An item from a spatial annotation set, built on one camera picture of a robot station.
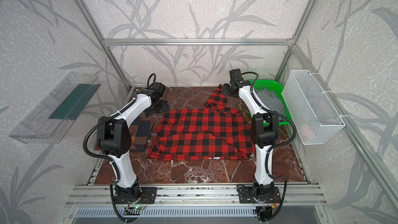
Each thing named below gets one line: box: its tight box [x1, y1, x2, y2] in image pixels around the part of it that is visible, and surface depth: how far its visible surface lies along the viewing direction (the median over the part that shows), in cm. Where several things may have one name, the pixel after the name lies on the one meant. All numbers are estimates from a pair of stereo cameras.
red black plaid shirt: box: [148, 84, 255, 161], surface depth 94 cm
